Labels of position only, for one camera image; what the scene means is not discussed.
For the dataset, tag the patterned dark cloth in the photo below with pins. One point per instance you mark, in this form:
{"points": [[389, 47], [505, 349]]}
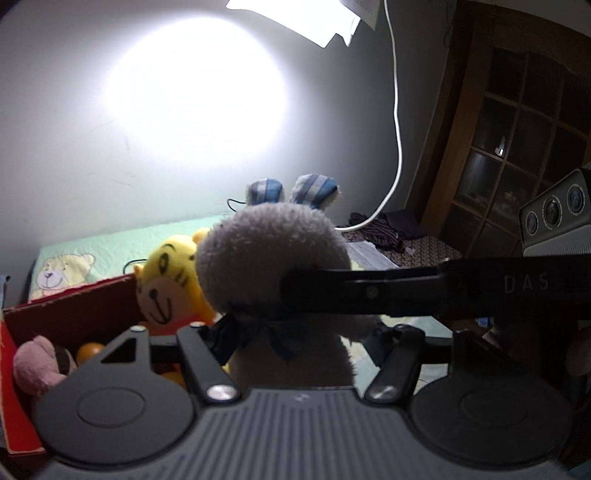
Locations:
{"points": [[422, 252]]}

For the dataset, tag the white wall paper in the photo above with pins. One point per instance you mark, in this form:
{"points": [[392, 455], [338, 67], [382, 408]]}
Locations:
{"points": [[316, 20]]}

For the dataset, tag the white bunny plush front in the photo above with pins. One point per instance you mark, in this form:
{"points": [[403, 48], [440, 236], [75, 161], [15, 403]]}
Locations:
{"points": [[240, 264]]}

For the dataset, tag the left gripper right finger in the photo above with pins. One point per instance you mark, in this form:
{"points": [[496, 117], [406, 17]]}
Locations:
{"points": [[379, 344]]}

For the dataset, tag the dark wooden cabinet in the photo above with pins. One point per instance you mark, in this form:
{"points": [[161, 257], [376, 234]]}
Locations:
{"points": [[512, 118]]}

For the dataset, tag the red cardboard box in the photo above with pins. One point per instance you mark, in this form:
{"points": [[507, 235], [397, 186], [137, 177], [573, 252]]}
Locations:
{"points": [[98, 313]]}

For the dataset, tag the yellow tiger plush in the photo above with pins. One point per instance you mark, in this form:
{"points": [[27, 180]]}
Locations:
{"points": [[167, 289]]}

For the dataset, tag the mauve teddy bear plush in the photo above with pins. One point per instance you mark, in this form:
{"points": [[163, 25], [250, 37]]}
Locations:
{"points": [[39, 365]]}

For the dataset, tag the printed paper sheet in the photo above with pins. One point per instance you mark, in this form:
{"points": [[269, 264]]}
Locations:
{"points": [[364, 255]]}

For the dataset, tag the dark striped clothing pile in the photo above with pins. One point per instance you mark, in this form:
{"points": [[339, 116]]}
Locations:
{"points": [[392, 231]]}

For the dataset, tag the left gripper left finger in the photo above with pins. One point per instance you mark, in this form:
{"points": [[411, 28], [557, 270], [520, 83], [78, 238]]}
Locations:
{"points": [[225, 337]]}

